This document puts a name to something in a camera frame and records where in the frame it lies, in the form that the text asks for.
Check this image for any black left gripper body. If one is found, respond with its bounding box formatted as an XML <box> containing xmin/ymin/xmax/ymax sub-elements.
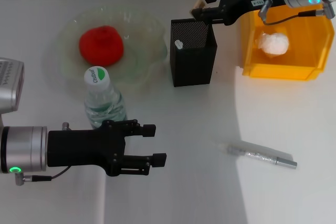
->
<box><xmin>47</xmin><ymin>119</ymin><xmax>127</xmax><ymax>177</ymax></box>

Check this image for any clear water bottle green label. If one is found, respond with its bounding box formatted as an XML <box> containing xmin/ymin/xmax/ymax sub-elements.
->
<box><xmin>83</xmin><ymin>66</ymin><xmax>129</xmax><ymax>130</ymax></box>

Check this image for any white paper ball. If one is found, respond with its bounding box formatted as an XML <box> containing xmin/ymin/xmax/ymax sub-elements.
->
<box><xmin>256</xmin><ymin>31</ymin><xmax>289</xmax><ymax>58</ymax></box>

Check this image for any red-orange fruit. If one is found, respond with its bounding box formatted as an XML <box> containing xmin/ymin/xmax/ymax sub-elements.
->
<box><xmin>79</xmin><ymin>25</ymin><xmax>124</xmax><ymax>67</ymax></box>

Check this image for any silver pen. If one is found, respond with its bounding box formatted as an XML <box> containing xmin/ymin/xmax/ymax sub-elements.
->
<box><xmin>216</xmin><ymin>142</ymin><xmax>298</xmax><ymax>169</ymax></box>

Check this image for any black mesh pen holder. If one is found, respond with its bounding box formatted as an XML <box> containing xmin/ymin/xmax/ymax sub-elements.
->
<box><xmin>169</xmin><ymin>18</ymin><xmax>218</xmax><ymax>88</ymax></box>

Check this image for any green glass fruit bowl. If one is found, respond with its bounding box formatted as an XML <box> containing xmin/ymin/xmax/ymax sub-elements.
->
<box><xmin>43</xmin><ymin>5</ymin><xmax>169</xmax><ymax>93</ymax></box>

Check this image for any yellow plastic storage bin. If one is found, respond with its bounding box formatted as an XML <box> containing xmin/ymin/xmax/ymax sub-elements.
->
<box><xmin>240</xmin><ymin>0</ymin><xmax>334</xmax><ymax>80</ymax></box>

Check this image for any right arm cable with connector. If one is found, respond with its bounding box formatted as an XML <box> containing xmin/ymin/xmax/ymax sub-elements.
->
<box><xmin>258</xmin><ymin>0</ymin><xmax>336</xmax><ymax>26</ymax></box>

